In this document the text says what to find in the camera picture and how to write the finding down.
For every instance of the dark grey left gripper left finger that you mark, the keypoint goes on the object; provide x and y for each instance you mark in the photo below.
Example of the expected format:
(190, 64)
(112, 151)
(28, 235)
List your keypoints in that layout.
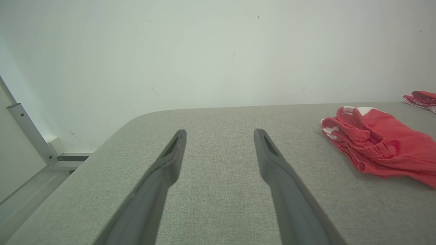
(150, 200)

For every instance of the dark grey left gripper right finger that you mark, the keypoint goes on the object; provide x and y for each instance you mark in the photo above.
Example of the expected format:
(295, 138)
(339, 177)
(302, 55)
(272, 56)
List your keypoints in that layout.
(293, 204)

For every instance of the red shorts with white trim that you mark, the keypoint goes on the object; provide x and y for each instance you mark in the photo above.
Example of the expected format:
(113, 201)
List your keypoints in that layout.
(391, 146)

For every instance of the red white basketball jersey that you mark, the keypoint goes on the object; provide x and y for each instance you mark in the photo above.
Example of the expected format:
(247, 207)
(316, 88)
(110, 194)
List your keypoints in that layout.
(422, 97)

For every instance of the white baseboard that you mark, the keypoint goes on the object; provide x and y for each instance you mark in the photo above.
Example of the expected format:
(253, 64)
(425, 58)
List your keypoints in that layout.
(73, 152)

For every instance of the grey metal frame rail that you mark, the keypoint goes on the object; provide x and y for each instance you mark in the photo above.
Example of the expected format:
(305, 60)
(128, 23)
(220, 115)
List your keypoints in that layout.
(30, 131)

